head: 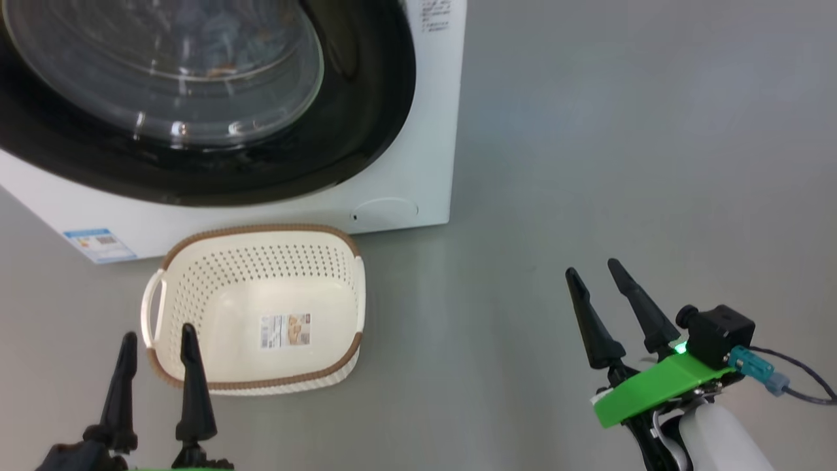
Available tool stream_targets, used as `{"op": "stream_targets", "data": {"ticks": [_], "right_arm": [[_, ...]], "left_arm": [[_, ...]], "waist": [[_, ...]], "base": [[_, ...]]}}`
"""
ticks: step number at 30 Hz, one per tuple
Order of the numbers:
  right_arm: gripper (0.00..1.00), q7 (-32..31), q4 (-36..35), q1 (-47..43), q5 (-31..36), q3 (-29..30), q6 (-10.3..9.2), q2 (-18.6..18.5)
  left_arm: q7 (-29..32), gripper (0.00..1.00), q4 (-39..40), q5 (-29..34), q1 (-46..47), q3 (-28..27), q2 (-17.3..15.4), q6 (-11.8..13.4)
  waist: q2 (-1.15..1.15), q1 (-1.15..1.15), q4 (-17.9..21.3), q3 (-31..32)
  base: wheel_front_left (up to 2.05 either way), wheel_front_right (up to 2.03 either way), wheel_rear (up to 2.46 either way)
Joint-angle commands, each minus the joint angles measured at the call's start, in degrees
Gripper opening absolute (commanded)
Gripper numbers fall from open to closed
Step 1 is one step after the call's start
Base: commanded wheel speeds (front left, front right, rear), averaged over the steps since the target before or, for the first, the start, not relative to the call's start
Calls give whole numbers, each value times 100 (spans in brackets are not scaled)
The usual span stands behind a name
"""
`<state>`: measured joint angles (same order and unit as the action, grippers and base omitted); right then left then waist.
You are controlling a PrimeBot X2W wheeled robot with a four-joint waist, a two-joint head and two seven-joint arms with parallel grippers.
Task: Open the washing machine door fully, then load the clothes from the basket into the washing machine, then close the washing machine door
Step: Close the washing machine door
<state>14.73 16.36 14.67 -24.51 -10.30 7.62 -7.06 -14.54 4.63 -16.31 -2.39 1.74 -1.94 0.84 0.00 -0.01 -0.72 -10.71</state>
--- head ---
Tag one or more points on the basket product label sticker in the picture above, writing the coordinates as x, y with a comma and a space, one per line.
286, 330

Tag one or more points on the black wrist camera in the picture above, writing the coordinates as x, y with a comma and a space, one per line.
82, 458
716, 333

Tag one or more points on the round drain filter cover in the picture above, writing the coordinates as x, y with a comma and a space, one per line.
386, 210

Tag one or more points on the cream perforated laundry basket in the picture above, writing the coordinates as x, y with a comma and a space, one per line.
216, 288

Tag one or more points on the blue cartoon print garment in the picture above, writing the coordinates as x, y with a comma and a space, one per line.
225, 39

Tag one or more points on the white washing machine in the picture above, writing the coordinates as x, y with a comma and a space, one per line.
431, 131

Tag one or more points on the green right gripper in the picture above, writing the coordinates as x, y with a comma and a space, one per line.
660, 386

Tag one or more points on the black glass washing machine door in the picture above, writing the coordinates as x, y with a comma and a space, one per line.
366, 111

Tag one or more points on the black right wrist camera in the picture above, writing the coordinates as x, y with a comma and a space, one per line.
716, 333

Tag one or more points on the blue energy label sticker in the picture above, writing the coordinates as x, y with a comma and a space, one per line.
99, 244

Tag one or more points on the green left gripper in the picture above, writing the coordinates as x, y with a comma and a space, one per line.
196, 466

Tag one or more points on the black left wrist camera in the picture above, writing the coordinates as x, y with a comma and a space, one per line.
82, 458

